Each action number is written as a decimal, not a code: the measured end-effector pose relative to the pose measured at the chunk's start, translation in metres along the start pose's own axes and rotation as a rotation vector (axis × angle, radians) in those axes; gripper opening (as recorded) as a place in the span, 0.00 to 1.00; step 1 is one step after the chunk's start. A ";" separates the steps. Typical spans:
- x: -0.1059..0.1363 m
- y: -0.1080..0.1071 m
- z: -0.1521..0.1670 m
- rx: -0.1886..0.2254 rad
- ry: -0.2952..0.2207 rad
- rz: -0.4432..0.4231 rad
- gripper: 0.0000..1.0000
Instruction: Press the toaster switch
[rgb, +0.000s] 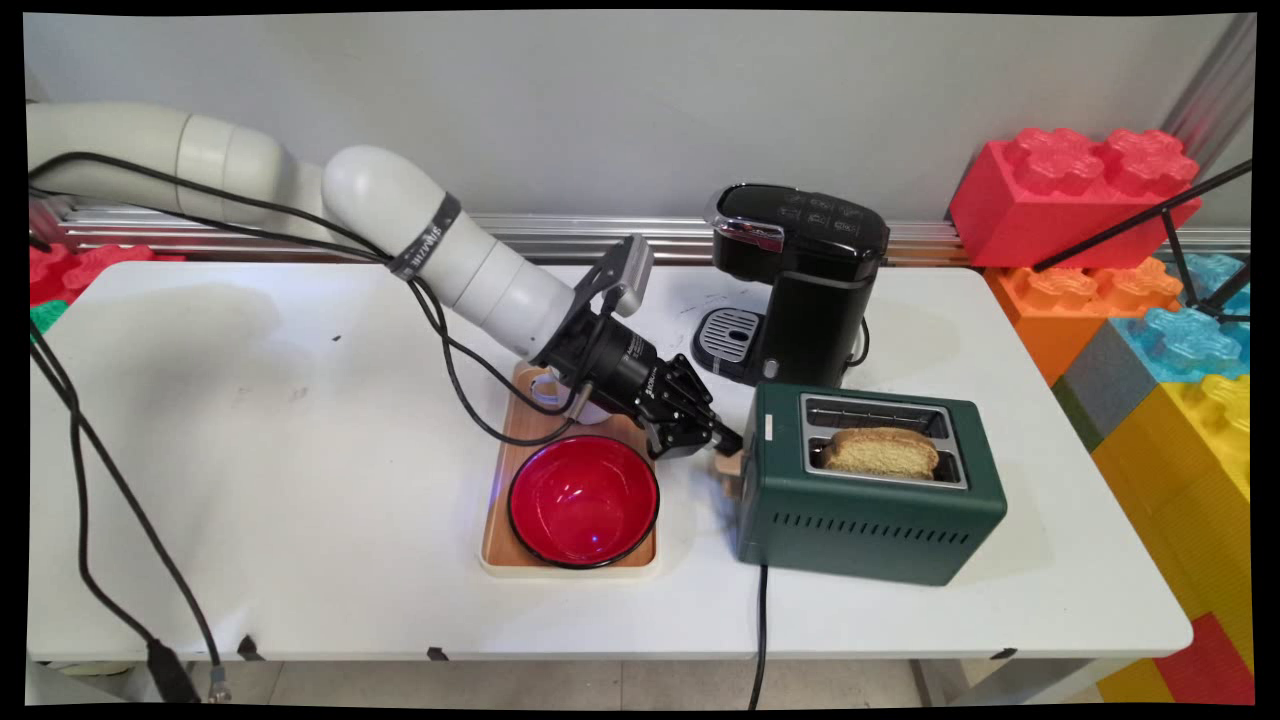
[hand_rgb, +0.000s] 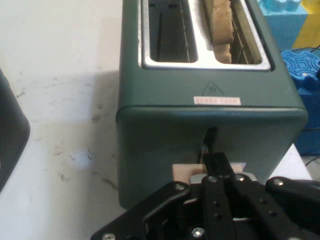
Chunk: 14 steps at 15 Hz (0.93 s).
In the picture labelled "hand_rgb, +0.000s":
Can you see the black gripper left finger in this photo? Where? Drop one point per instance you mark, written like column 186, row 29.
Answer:
column 215, row 200

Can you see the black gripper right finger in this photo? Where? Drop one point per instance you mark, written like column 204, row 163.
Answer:
column 262, row 207

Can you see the beige toaster lever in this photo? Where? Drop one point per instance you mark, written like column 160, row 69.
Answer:
column 182, row 172

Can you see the green two-slot toaster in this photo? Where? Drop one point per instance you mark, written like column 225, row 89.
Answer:
column 162, row 130

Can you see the blue toy brick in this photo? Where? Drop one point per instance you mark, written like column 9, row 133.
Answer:
column 300, row 65
column 280, row 30

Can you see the toast bread slice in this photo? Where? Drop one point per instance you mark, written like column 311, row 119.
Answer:
column 221, row 30

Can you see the large yellow toy brick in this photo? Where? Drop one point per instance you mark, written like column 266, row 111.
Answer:
column 308, row 25

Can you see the black coffee machine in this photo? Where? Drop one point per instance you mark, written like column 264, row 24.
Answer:
column 12, row 135

